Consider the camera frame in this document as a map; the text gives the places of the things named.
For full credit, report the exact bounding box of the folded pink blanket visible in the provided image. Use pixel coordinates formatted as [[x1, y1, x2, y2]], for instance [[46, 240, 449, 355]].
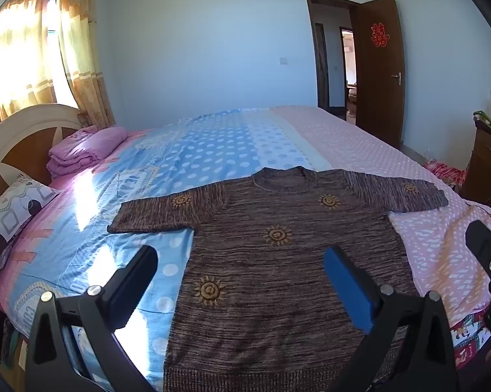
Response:
[[48, 126, 128, 179]]

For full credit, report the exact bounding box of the dark wooden door frame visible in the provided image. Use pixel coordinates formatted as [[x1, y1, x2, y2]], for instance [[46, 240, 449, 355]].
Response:
[[305, 0, 361, 121]]

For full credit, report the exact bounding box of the white and wooden headboard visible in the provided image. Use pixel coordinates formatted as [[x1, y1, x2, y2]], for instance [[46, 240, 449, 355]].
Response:
[[0, 104, 85, 217]]

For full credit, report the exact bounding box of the yellow patterned curtain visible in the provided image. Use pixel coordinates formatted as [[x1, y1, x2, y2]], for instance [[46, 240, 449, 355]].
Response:
[[0, 0, 57, 133], [55, 0, 116, 129]]

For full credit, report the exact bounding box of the colourful printed blanket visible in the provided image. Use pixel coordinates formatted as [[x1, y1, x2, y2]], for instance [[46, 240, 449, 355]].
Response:
[[450, 309, 491, 371]]

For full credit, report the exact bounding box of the red paper door decoration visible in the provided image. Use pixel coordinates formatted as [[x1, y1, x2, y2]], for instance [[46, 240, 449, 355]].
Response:
[[370, 22, 390, 48]]

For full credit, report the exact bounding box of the bed with polka dot sheet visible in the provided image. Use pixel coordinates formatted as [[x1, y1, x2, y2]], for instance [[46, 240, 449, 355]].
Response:
[[0, 105, 491, 392]]

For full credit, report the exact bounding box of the patterned white pillow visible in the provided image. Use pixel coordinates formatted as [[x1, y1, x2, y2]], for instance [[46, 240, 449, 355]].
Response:
[[0, 172, 61, 278]]

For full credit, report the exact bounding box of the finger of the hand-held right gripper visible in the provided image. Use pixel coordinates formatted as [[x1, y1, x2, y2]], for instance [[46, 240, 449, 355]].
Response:
[[465, 220, 491, 335]]

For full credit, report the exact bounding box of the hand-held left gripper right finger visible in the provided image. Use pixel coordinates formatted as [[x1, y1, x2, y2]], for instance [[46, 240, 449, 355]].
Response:
[[324, 246, 460, 392]]

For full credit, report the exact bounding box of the red patterned bag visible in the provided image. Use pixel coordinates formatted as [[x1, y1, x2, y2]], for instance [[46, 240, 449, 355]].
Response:
[[424, 160, 469, 191]]

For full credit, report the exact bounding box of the brown wooden door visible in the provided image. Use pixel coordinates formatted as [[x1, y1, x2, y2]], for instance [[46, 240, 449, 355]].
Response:
[[349, 0, 406, 150]]

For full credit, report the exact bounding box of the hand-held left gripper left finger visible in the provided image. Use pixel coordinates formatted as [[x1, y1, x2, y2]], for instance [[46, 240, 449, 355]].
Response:
[[25, 245, 159, 392]]

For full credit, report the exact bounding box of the wooden cabinet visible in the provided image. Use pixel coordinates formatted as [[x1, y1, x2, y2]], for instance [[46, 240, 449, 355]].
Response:
[[461, 120, 491, 210]]

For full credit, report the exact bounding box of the brown knitted sweater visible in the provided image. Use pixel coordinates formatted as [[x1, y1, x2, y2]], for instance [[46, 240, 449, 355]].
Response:
[[107, 166, 450, 392]]

